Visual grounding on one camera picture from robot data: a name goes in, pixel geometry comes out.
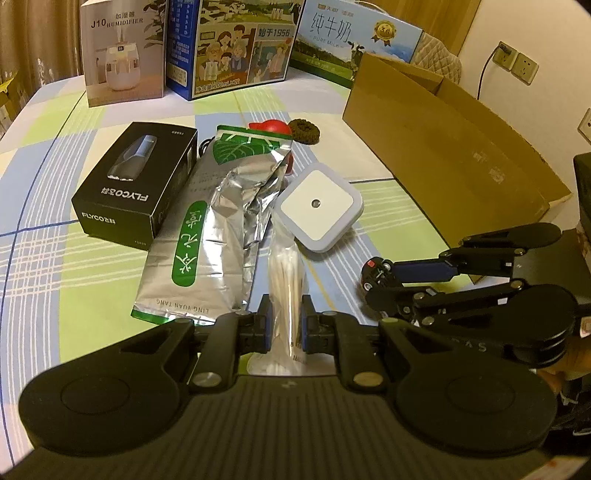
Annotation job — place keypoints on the black shaver box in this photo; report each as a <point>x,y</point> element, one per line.
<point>134,184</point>

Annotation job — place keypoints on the person's right hand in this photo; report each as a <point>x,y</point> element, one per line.
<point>575,369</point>

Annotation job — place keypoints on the white square night light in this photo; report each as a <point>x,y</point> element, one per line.
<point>318,203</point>

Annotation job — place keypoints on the white humidifier box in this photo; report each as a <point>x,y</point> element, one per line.
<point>120,55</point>

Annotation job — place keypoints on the light blue milk carton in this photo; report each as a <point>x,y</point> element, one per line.
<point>332,37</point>

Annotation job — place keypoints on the dark blue illustrated milk carton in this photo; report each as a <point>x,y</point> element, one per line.
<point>231,46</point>

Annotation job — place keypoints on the clear cotton swab bag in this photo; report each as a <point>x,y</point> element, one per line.
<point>288,286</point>

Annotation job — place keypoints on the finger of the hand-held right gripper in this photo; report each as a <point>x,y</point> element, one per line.
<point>429,302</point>
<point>425,270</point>

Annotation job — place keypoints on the beige quilted chair cover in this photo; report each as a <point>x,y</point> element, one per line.
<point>438,50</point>

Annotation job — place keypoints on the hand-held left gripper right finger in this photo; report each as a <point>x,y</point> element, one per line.
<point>306,325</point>

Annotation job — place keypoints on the brown cardboard box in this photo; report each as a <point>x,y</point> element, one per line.
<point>438,152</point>

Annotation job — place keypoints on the beige patterned curtain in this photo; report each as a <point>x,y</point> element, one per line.
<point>41,41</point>

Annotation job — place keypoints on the beige wall socket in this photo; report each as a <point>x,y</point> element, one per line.
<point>504,54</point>
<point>525,68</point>

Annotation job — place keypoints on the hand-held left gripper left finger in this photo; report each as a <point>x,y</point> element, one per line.
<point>265,325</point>

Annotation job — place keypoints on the silver green tea bag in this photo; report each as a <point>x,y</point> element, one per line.
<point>207,221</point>

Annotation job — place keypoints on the red cat figurine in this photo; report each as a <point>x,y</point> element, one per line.
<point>272,127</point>

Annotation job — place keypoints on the brown hair scrunchie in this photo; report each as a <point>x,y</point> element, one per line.
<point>304,130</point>

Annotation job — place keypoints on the plaid tablecloth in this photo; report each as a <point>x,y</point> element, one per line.
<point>55,277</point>

